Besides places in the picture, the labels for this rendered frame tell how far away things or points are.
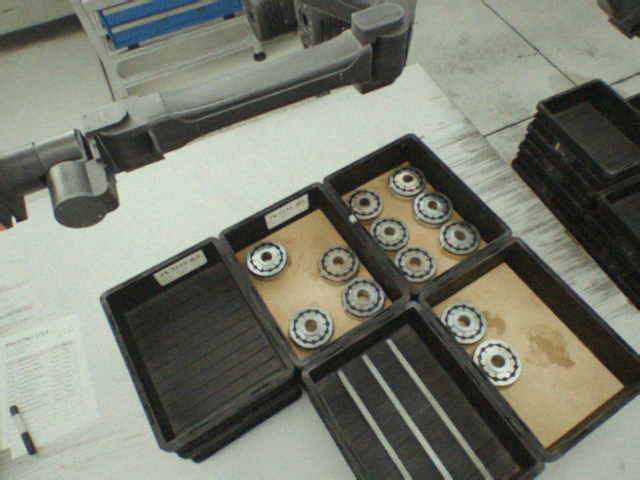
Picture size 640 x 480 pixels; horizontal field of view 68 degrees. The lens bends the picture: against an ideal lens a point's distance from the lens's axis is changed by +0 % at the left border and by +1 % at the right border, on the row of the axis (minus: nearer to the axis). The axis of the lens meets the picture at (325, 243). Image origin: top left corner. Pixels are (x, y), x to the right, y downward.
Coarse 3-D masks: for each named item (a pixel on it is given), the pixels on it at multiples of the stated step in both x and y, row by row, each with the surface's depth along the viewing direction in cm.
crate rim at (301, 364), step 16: (304, 192) 121; (272, 208) 118; (336, 208) 118; (240, 224) 116; (352, 224) 115; (224, 240) 114; (240, 272) 110; (400, 288) 106; (400, 304) 104; (272, 320) 103; (368, 320) 102; (288, 352) 99; (320, 352) 99
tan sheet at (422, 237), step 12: (372, 180) 134; (384, 180) 134; (384, 192) 132; (384, 204) 130; (396, 204) 130; (408, 204) 129; (384, 216) 128; (396, 216) 128; (408, 216) 127; (456, 216) 127; (420, 228) 125; (420, 240) 123; (432, 240) 123; (480, 240) 123; (432, 252) 121; (444, 264) 119
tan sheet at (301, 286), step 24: (312, 216) 129; (264, 240) 126; (288, 240) 125; (312, 240) 125; (336, 240) 125; (312, 264) 121; (336, 264) 121; (360, 264) 121; (264, 288) 118; (288, 288) 118; (312, 288) 118; (336, 288) 117; (288, 312) 115; (336, 312) 114; (288, 336) 112; (336, 336) 111
